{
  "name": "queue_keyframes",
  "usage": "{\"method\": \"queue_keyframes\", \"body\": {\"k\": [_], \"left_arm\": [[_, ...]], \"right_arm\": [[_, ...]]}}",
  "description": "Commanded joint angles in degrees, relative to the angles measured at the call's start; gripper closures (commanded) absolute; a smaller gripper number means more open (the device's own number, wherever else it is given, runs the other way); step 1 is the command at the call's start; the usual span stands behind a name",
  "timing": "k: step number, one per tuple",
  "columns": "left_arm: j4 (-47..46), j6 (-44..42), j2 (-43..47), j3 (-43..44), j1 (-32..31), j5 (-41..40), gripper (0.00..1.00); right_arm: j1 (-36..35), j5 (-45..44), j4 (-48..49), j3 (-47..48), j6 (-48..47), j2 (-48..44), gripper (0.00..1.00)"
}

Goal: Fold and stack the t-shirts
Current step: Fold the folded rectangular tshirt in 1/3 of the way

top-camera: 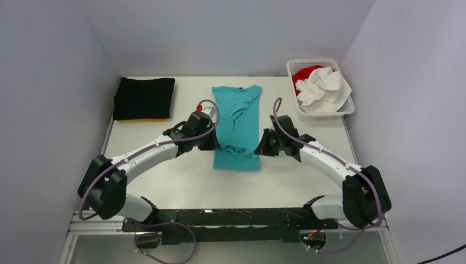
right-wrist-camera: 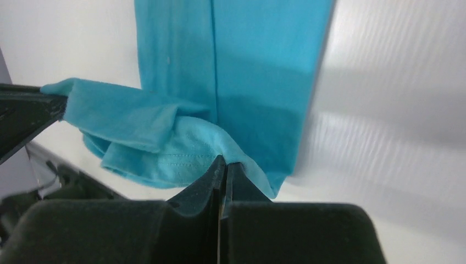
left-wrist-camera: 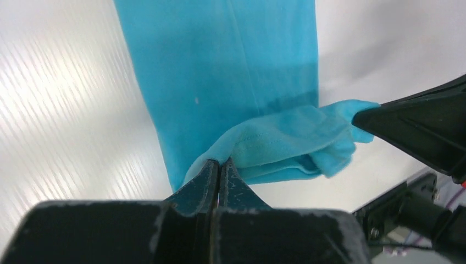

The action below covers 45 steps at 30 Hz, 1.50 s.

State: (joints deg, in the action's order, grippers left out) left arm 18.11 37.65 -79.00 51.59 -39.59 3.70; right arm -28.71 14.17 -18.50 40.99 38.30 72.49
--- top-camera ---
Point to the white t shirt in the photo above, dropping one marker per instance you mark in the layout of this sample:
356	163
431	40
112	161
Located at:
324	91

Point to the folded yellow t shirt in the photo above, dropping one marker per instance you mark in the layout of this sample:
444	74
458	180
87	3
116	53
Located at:
144	120

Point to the turquoise t shirt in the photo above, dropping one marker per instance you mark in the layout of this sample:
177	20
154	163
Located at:
238	128

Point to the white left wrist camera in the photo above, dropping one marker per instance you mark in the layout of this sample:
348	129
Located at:
210	111

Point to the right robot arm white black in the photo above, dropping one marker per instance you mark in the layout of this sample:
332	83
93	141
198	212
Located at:
364	199

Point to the aluminium table frame rail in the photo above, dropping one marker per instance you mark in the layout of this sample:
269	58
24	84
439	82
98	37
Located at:
363	203

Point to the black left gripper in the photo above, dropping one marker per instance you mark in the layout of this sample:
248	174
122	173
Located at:
214	143

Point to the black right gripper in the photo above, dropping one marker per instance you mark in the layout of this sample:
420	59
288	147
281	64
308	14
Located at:
263	148

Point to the red t shirt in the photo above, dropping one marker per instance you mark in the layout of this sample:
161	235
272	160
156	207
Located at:
302	75

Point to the folded black t shirt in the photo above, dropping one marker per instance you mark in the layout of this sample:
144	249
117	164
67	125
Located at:
143	99

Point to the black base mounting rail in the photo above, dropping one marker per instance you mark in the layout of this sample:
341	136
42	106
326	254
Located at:
178	226

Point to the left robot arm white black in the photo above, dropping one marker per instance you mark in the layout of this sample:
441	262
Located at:
103	187

